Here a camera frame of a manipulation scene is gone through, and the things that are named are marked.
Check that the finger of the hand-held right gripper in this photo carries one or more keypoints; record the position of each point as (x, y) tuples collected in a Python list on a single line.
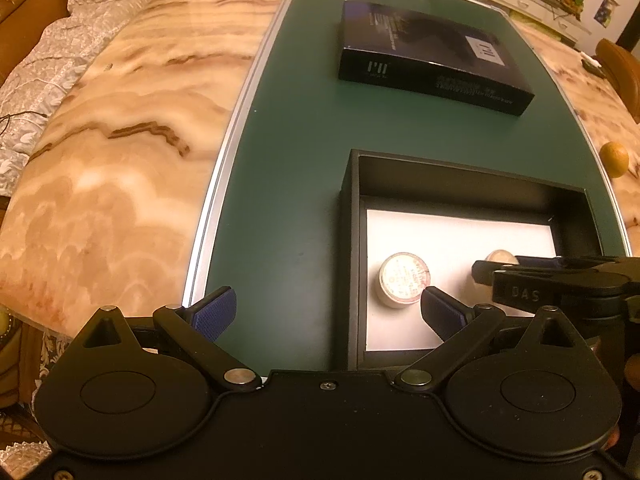
[(484, 272), (575, 262)]

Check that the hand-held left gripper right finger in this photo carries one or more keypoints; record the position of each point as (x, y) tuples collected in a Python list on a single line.
[(440, 310)]

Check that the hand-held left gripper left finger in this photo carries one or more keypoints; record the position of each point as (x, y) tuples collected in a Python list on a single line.
[(216, 311)]

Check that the round pale tin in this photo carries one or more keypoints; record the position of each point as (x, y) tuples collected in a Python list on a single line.
[(501, 257)]

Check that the round white tin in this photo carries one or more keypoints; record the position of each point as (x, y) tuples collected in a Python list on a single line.
[(402, 280)]

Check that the black box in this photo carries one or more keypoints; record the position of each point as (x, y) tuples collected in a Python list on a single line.
[(353, 260)]

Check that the marble desktop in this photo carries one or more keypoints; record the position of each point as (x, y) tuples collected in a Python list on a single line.
[(125, 185)]

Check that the orange fruit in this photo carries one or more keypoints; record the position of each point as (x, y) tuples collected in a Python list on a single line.
[(614, 160)]

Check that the black remote control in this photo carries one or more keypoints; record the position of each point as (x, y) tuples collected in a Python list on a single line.
[(593, 66)]

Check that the brown chair back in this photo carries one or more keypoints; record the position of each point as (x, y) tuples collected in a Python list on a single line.
[(620, 67)]

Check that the closed dark box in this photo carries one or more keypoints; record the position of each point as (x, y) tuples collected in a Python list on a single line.
[(415, 45)]

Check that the grey patterned blanket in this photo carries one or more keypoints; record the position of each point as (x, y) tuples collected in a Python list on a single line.
[(47, 65)]

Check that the green board with metal frame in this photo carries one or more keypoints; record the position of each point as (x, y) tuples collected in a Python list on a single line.
[(300, 185)]

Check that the wall poster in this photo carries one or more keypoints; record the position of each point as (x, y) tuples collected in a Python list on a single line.
[(606, 10)]

